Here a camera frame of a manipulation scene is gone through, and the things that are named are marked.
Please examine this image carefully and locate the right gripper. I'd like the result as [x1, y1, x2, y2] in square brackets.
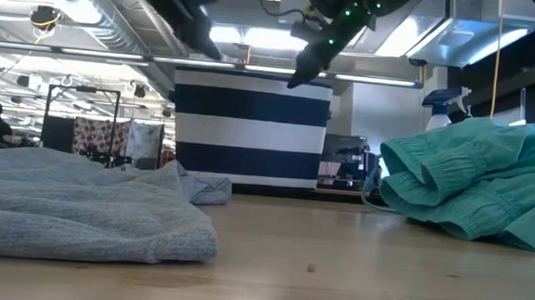
[285, 0, 424, 98]

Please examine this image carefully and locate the Dawn spray bottle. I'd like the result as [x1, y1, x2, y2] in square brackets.
[419, 84, 475, 136]

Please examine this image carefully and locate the grey garment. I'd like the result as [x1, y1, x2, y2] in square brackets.
[0, 145, 234, 270]

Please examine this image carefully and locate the teal garment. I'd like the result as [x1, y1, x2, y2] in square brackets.
[357, 99, 535, 253]

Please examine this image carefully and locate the navy white striped fabric bin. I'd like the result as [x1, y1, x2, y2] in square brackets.
[166, 66, 334, 191]

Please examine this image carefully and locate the ceiling cable reel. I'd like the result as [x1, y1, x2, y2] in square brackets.
[26, 5, 63, 35]

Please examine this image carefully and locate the yellow hanging cable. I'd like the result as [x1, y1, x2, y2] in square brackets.
[488, 0, 506, 120]

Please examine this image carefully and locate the bright ceiling light panel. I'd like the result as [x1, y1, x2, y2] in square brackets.
[208, 22, 313, 52]

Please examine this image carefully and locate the hanging clothes rack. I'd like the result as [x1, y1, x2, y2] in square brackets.
[71, 116, 167, 164]

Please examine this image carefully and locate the black background robot station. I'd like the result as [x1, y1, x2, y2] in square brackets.
[38, 85, 123, 168]

